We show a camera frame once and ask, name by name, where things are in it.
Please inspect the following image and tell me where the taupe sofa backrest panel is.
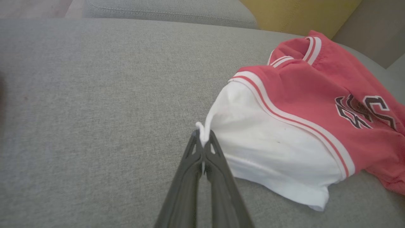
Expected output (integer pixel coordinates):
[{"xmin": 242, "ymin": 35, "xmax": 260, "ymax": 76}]
[{"xmin": 332, "ymin": 0, "xmax": 405, "ymax": 69}]

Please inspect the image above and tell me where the large yellow sofa back cushion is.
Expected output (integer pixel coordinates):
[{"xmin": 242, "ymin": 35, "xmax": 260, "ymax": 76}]
[{"xmin": 239, "ymin": 0, "xmax": 363, "ymax": 40}]

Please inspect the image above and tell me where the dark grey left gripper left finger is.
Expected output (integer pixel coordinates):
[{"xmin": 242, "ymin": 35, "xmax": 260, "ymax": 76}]
[{"xmin": 153, "ymin": 129, "xmax": 203, "ymax": 228}]

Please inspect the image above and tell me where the red jersey with striped trim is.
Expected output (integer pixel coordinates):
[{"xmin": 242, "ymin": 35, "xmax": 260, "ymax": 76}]
[{"xmin": 196, "ymin": 30, "xmax": 405, "ymax": 212}]

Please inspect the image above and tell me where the large grey sofa seat cushion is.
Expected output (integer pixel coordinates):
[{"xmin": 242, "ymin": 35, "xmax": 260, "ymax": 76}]
[{"xmin": 0, "ymin": 18, "xmax": 405, "ymax": 228}]

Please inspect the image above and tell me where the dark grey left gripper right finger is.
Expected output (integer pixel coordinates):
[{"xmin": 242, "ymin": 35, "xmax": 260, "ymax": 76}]
[{"xmin": 203, "ymin": 130, "xmax": 255, "ymax": 228}]

